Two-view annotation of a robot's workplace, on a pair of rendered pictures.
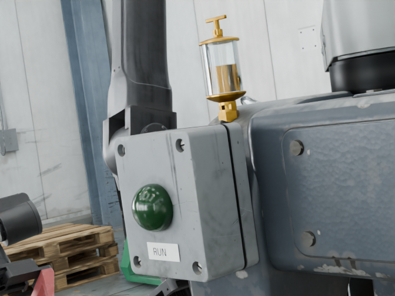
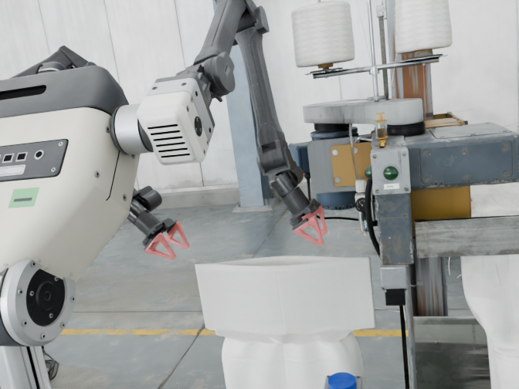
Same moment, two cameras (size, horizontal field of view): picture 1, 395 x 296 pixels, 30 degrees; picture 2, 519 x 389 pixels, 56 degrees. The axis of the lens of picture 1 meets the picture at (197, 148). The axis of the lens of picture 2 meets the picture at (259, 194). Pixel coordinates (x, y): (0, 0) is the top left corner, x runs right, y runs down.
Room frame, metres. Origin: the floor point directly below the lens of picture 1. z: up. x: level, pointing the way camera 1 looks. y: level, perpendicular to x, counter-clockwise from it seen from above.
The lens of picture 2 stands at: (-0.22, 0.78, 1.49)
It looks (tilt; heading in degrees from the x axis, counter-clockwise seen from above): 12 degrees down; 327
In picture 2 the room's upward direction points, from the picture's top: 7 degrees counter-clockwise
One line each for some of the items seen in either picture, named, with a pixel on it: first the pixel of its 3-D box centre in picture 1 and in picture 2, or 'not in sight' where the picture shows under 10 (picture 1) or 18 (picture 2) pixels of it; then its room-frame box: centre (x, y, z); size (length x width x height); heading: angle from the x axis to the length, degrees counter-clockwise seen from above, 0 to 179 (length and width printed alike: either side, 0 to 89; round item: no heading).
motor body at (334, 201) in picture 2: not in sight; (337, 168); (0.93, -0.26, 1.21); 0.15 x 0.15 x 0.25
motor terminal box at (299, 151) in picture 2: not in sight; (305, 160); (0.97, -0.17, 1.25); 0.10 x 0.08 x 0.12; 157
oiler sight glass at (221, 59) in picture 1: (222, 68); (381, 129); (0.52, -0.02, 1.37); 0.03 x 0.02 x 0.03; 42
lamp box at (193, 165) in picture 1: (184, 199); (390, 170); (0.47, 0.01, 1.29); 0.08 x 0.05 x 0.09; 42
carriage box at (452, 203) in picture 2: not in sight; (417, 171); (0.73, -0.40, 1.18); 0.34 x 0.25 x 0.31; 132
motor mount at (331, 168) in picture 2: not in sight; (357, 163); (0.82, -0.25, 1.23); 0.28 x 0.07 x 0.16; 42
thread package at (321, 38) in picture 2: not in sight; (322, 35); (0.83, -0.16, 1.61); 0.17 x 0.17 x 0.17
